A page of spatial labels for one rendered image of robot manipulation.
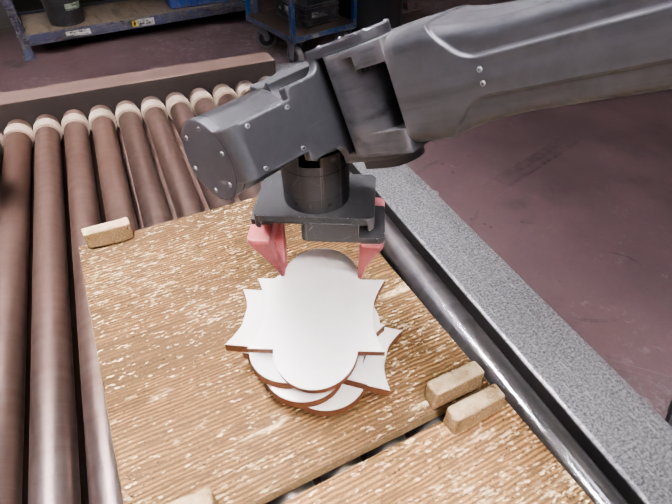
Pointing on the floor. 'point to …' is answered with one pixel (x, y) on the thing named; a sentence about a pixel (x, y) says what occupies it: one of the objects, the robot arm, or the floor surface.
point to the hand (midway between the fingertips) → (321, 268)
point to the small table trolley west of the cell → (266, 35)
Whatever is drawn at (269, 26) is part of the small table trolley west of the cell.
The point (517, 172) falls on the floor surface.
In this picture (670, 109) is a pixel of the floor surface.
